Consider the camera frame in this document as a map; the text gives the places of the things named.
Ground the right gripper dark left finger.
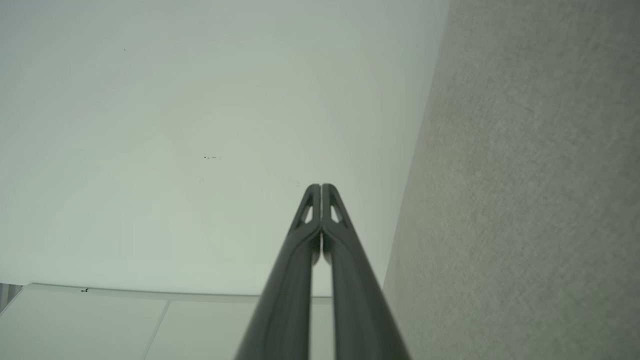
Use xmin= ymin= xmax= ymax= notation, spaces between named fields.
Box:
xmin=234 ymin=183 xmax=323 ymax=360

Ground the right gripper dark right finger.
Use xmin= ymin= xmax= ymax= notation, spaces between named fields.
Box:
xmin=322 ymin=183 xmax=412 ymax=360

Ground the grey fabric sofa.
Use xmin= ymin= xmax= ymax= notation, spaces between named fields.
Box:
xmin=382 ymin=0 xmax=640 ymax=360

